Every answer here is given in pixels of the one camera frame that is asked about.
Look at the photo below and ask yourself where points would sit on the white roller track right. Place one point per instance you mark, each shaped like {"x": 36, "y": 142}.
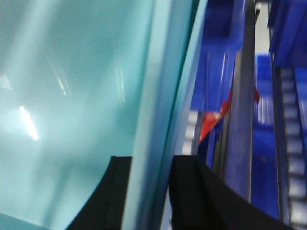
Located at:
{"x": 290, "y": 150}

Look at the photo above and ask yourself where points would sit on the stainless steel shelf rail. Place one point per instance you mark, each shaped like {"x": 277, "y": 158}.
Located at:
{"x": 234, "y": 166}

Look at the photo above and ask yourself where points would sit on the dark blue bin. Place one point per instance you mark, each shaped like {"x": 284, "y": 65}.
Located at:
{"x": 288, "y": 19}
{"x": 264, "y": 174}
{"x": 222, "y": 38}

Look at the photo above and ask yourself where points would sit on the light blue plastic bin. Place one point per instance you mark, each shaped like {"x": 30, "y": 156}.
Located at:
{"x": 82, "y": 81}

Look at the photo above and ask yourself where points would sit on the dark blue bin upper right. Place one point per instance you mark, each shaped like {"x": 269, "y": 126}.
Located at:
{"x": 288, "y": 19}

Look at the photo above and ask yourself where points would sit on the red snack bag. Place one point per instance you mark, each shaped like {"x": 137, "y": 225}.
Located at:
{"x": 211, "y": 119}

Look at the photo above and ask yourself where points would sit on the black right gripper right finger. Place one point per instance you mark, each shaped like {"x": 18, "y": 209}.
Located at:
{"x": 201, "y": 201}

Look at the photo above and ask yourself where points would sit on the dark blue bin lower right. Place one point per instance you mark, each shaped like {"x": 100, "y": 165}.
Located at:
{"x": 264, "y": 174}

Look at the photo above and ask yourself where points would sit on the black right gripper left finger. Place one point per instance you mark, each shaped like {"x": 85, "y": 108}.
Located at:
{"x": 104, "y": 208}

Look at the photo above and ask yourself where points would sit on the dark blue bin lower middle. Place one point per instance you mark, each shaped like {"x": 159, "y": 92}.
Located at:
{"x": 222, "y": 38}

